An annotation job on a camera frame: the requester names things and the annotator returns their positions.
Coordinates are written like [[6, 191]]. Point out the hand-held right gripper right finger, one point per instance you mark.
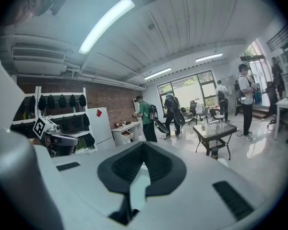
[[196, 200]]

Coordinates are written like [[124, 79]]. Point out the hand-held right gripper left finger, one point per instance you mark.
[[86, 188]]

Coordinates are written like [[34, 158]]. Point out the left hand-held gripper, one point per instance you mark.
[[42, 127]]

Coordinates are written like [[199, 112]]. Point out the white cabinet red sticker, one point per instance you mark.
[[103, 130]]

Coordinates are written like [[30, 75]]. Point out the white shelving unit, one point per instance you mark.
[[62, 94]]

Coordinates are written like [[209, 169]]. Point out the white desk with drawer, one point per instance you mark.
[[124, 128]]

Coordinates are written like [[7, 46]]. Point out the white cup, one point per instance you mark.
[[203, 125]]

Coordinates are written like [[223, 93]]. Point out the dark wicker side table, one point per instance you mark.
[[216, 127]]

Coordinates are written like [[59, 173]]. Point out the white air conditioner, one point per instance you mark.
[[38, 59]]

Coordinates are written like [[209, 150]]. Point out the white chair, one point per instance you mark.
[[202, 111]]

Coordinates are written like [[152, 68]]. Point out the black mesh office chair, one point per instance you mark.
[[193, 104]]

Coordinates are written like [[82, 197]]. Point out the long ceiling light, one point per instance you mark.
[[105, 25], [157, 73], [208, 57]]

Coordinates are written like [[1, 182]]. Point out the black-framed window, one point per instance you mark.
[[182, 87]]

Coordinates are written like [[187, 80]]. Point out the long white desk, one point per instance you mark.
[[284, 103]]

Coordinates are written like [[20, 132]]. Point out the person's face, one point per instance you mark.
[[26, 6]]

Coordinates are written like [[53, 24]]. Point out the black head-mounted camera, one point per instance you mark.
[[60, 5]]

